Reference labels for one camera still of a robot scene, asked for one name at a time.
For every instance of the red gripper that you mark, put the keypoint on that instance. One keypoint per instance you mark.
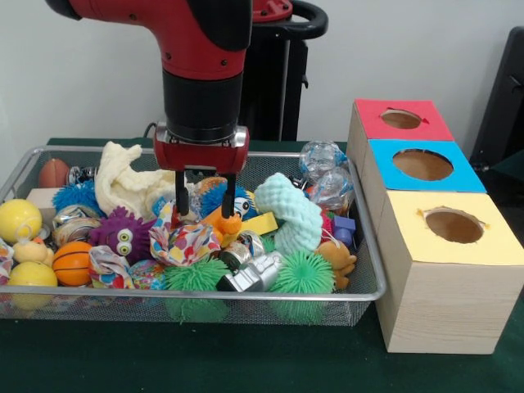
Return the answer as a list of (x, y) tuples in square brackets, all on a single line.
[(201, 157)]

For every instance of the colourful polka dot cloth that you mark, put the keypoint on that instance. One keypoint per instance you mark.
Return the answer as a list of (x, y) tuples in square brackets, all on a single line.
[(192, 244)]

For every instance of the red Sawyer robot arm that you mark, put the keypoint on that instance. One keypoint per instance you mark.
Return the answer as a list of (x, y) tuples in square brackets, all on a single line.
[(188, 41)]

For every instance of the wooden box with three holes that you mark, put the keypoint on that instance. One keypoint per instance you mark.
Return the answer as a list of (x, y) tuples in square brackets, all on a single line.
[(442, 303)]

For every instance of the blue spiky ball with eyes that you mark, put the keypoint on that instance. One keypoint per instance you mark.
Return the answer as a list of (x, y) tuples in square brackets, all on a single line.
[(244, 205)]

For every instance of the cream knitted cloth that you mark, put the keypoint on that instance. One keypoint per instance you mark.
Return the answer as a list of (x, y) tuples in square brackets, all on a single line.
[(131, 184)]

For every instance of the green spiky ball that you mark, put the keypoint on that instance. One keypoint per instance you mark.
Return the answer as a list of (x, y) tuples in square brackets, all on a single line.
[(198, 277), (304, 274)]

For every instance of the mint green foam cloth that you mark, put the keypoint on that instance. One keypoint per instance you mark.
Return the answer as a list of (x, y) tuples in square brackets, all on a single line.
[(295, 217)]

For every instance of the purple furry monster toy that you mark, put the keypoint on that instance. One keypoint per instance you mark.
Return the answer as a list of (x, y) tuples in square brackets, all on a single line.
[(110, 233)]

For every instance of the orange toy basketball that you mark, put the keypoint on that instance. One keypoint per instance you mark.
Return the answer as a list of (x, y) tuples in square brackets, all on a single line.
[(72, 264)]

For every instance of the dark green table cloth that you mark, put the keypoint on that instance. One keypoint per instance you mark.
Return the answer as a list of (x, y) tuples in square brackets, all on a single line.
[(246, 360)]

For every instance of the yellow ball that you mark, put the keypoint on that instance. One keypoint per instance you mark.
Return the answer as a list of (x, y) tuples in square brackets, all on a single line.
[(31, 274)]

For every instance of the black monitor panel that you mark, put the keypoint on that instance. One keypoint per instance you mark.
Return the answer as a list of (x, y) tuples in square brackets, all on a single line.
[(503, 106)]

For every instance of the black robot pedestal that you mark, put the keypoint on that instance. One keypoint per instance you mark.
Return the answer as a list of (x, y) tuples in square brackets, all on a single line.
[(278, 82)]

